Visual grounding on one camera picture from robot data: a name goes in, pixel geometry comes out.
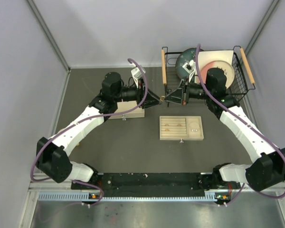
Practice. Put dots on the dark green round plate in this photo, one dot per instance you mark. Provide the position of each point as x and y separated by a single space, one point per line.
186 55

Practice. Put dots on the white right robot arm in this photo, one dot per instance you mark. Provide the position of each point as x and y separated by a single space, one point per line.
268 161

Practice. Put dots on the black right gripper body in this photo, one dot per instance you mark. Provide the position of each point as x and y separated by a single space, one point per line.
185 85

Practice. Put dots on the pink and cream round plate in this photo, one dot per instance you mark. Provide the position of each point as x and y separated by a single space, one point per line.
228 69

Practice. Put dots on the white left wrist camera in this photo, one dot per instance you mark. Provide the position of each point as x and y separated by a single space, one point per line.
137 74

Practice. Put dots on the clear lidded beige box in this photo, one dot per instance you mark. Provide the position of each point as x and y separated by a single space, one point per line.
125 106

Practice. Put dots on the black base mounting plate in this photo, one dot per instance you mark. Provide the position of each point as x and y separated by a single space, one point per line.
190 184

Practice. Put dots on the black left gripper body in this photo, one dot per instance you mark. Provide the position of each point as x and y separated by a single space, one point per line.
141 90

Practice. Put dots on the white square plate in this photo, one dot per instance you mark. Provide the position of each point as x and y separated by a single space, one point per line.
206 57

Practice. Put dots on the wooden rack handle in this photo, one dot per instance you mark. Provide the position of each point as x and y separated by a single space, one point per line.
247 66
164 77

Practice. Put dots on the beige velvet jewelry tray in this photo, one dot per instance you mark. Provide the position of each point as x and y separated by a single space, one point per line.
187 128

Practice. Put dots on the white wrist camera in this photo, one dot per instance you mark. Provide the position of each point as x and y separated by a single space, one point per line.
190 69
137 74

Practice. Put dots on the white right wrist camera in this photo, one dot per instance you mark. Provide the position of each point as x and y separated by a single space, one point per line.
190 69

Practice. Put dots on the right wooden rack handle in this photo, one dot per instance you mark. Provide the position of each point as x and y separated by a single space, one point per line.
247 66

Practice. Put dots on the left wooden rack handle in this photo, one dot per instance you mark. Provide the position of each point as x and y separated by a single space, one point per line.
164 77

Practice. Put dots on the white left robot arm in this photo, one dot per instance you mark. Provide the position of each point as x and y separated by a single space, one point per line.
114 99

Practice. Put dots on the blue slotted cable duct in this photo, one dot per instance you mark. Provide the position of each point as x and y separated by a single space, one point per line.
91 197

